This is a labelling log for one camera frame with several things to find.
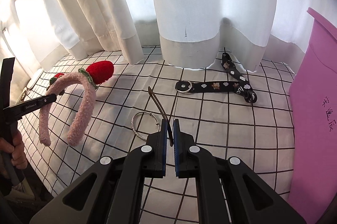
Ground brown hair clip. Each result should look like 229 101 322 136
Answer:
148 86 174 147

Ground pink fuzzy strawberry headband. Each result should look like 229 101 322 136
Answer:
46 60 114 147

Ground silver bangle bracelet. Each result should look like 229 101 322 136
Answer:
131 111 161 143

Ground black patterned strap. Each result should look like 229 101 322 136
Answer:
175 52 258 104

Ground person left hand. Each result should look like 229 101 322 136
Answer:
1 129 27 170

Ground white device at edge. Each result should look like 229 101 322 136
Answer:
26 76 39 90

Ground pink plastic bin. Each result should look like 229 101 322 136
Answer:
288 8 336 223

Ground white grid bedsheet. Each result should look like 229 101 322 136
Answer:
18 47 295 223

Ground white curtain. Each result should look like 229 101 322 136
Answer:
1 0 336 74

